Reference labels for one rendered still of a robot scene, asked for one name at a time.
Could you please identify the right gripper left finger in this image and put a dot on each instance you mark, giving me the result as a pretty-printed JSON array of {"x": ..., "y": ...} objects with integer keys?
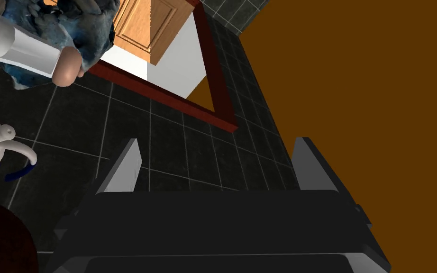
[{"x": 124, "y": 172}]

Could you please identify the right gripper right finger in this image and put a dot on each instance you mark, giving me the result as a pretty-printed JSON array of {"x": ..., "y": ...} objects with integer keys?
[{"x": 309, "y": 170}]

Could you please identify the light wooden cabinet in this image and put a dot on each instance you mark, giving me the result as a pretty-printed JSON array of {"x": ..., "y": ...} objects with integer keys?
[{"x": 148, "y": 24}]

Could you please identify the blue grey crumpled lump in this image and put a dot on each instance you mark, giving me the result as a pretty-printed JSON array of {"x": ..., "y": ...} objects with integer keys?
[{"x": 85, "y": 26}]

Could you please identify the white cylinder with tan end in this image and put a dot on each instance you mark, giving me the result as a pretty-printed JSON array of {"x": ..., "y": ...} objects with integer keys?
[{"x": 21, "y": 47}]

